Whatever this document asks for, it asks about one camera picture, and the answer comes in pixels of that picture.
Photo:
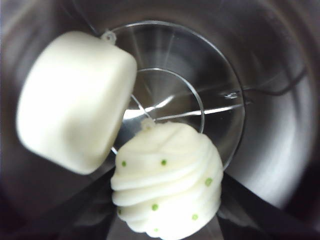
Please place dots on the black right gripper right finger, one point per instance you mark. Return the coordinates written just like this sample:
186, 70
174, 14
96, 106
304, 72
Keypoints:
275, 225

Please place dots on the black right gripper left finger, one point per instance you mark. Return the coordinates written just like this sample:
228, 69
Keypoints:
50, 212

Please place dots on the smooth white steamed bun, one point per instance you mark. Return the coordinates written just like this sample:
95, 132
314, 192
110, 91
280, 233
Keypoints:
72, 105

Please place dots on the twisted white bun green dots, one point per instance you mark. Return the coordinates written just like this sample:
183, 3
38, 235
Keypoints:
167, 180

